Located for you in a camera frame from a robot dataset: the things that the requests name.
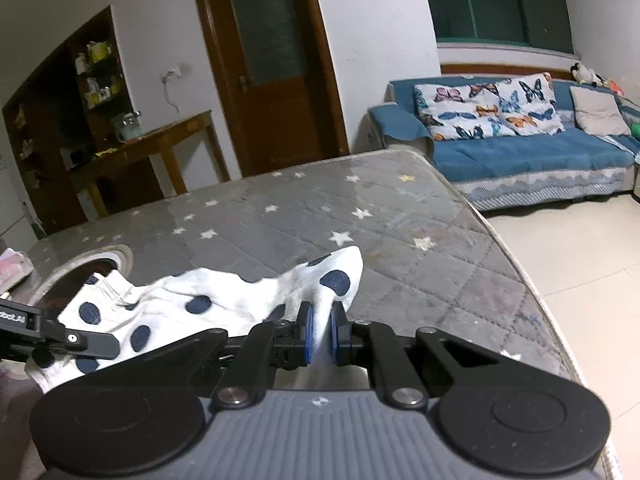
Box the green-framed window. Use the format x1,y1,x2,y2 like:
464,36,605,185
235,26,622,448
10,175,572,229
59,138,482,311
417,0,576,56

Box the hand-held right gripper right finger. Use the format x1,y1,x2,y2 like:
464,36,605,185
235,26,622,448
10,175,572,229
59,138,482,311
329,301,523,408

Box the white power cable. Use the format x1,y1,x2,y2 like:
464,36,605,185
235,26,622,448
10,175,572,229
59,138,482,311
161,77,181,114

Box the blue sofa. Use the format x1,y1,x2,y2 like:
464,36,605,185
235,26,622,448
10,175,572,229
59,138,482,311
367,76,640,212

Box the dark wooden shelf cabinet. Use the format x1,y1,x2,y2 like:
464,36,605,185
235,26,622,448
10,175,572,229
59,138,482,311
2,5,166,237

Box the pink tissue pack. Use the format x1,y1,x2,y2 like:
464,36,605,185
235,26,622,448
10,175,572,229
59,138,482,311
0,247,34,302

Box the black and white plush toy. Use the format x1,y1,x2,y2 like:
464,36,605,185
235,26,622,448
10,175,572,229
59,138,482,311
570,62,607,87

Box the butterfly-print pillow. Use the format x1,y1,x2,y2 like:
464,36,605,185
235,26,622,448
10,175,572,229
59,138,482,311
413,72,566,142

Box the white refrigerator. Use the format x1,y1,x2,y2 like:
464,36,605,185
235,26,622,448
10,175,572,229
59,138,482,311
0,152,36,242

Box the grey star-print table cover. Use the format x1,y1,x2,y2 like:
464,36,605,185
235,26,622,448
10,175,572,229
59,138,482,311
0,147,586,480

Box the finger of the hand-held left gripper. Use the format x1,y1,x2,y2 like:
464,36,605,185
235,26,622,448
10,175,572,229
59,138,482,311
43,320,120,360

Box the wooden side table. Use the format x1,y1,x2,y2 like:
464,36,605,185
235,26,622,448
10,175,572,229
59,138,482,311
70,110,232,221

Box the brown wooden door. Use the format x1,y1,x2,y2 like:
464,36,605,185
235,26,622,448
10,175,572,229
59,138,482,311
189,0,350,177

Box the beige pillow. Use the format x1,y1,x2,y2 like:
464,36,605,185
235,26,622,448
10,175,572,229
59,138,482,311
570,86,632,137

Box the glass jar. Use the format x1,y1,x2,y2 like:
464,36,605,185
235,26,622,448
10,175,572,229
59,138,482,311
111,110,144,142

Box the white polka-dot pants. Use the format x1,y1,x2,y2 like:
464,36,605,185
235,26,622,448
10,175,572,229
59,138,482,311
25,245,364,393

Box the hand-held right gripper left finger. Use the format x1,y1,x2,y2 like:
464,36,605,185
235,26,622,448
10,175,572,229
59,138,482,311
95,301,316,408

